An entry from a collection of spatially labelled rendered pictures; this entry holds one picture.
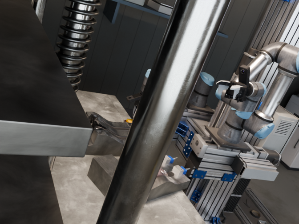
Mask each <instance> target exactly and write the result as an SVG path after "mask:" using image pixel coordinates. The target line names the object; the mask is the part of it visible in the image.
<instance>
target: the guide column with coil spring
mask: <svg viewBox="0 0 299 224"><path fill-rule="evenodd" d="M84 1H89V2H95V3H97V0H84ZM70 7H71V8H74V9H78V10H82V11H86V12H95V8H96V7H92V6H87V5H82V4H78V3H74V2H71V4H70ZM68 17H69V18H73V19H76V20H81V21H90V22H91V21H92V20H93V16H84V15H80V14H76V13H73V12H69V13H68ZM65 26H66V27H68V28H72V29H76V30H81V31H89V30H90V27H91V26H87V25H80V24H75V23H71V22H68V21H66V25H65ZM63 36H65V37H68V38H72V39H77V40H87V38H88V35H81V34H76V33H72V32H68V31H65V30H64V34H63ZM61 45H63V46H66V47H70V48H77V49H84V48H85V45H86V44H78V43H73V42H69V41H65V40H62V42H61ZM59 54H62V55H64V56H69V57H77V58H78V57H83V52H81V53H79V52H70V51H66V50H63V49H61V48H60V51H59ZM58 59H59V61H60V63H61V64H64V65H69V66H80V64H81V61H69V60H64V59H62V58H59V57H58ZM64 71H65V73H66V74H72V75H73V74H78V72H79V70H69V69H64ZM68 79H69V81H70V83H73V82H76V80H77V78H68ZM47 158H48V162H49V166H50V170H51V172H52V169H53V165H54V162H55V158H56V156H47Z"/></svg>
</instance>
